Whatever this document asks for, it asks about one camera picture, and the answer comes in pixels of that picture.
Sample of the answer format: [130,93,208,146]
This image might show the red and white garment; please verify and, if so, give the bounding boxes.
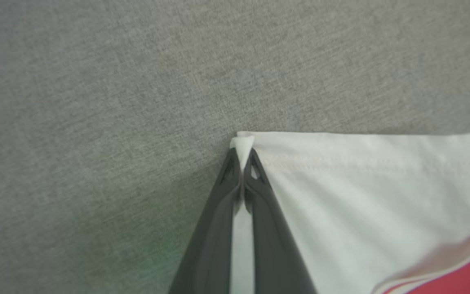
[229,131,470,294]

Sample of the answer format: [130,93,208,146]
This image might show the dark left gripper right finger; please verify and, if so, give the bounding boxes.
[244,148,317,294]

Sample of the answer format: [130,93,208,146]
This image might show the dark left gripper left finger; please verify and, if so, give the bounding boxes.
[168,147,243,294]

